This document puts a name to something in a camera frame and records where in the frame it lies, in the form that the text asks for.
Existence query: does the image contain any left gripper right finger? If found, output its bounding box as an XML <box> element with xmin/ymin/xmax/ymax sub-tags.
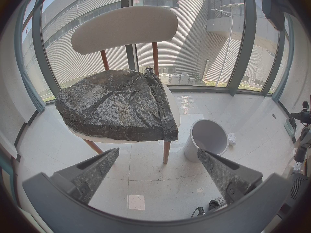
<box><xmin>197</xmin><ymin>148</ymin><xmax>263</xmax><ymax>205</ymax></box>

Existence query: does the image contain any white cushioned wooden chair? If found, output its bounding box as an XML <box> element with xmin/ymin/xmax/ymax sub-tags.
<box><xmin>67</xmin><ymin>6</ymin><xmax>181</xmax><ymax>164</ymax></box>

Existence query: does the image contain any white trash bin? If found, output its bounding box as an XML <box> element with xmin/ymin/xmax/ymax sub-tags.
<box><xmin>184</xmin><ymin>119</ymin><xmax>229</xmax><ymax>163</ymax></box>

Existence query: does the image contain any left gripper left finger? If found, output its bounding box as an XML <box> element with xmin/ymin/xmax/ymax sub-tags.
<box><xmin>50</xmin><ymin>148</ymin><xmax>120</xmax><ymax>205</ymax></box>

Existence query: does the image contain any black plastic bag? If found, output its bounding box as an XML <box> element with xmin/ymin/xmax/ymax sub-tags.
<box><xmin>55</xmin><ymin>67</ymin><xmax>179</xmax><ymax>148</ymax></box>

